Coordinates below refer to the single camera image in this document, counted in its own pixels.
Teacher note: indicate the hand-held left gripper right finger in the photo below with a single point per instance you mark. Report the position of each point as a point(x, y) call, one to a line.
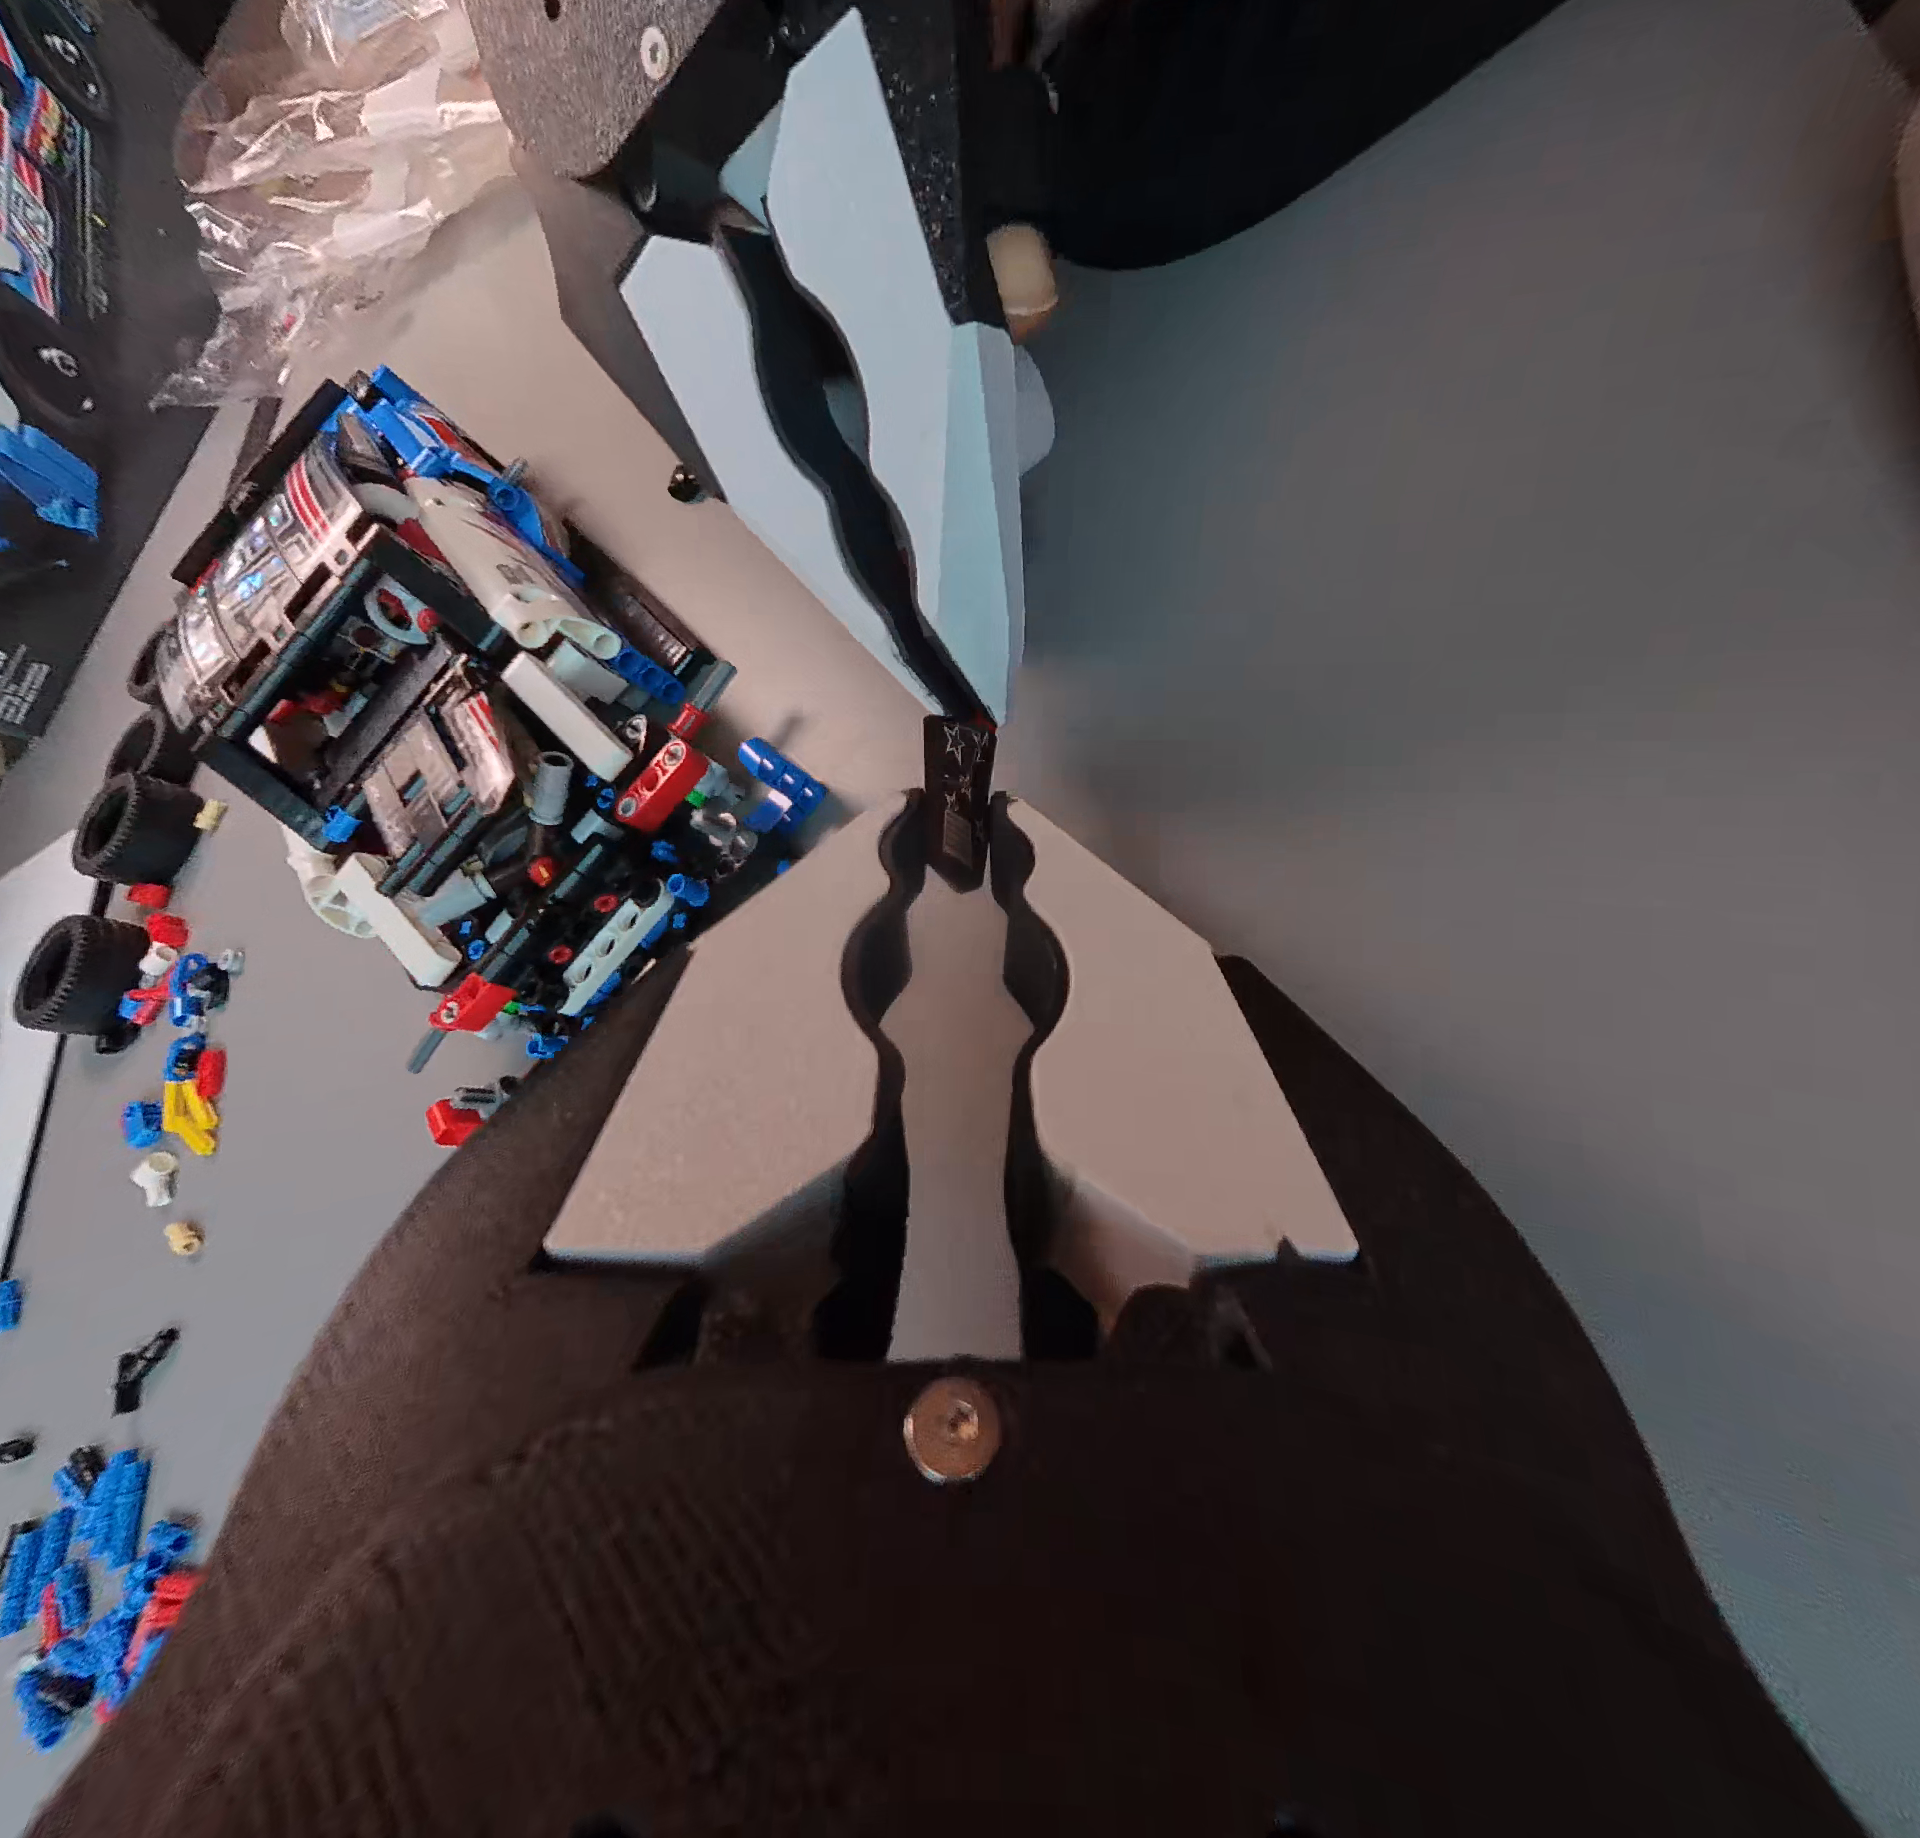
point(1185, 1102)

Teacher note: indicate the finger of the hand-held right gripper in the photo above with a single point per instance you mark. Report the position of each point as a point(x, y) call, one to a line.
point(750, 399)
point(961, 442)

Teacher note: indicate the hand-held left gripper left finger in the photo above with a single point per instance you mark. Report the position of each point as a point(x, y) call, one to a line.
point(721, 1102)

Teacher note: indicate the black toy brick part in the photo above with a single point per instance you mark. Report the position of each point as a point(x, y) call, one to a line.
point(961, 802)

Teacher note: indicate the person's right hand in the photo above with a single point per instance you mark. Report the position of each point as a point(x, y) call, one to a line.
point(1028, 271)

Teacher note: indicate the crumpled clear plastic bags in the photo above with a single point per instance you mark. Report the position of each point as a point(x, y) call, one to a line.
point(331, 159)

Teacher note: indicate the toy brick race car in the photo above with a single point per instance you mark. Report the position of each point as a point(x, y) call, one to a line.
point(375, 639)

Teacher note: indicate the pile of mixed colour bricks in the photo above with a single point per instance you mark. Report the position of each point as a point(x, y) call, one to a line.
point(189, 1111)

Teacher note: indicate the small tan brick pin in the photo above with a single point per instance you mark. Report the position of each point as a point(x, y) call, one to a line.
point(183, 1238)

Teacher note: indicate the small white brick connector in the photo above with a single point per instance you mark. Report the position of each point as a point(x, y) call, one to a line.
point(159, 1179)

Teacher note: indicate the printed toy car box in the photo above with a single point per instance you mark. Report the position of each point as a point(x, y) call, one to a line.
point(61, 369)

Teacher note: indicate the black brick connector piece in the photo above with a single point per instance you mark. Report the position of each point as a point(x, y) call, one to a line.
point(142, 1361)

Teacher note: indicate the pile of blue brick pins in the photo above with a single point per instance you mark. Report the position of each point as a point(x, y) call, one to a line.
point(105, 1522)

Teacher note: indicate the person's beige sweatshirt torso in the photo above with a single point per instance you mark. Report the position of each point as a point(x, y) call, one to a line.
point(1892, 218)

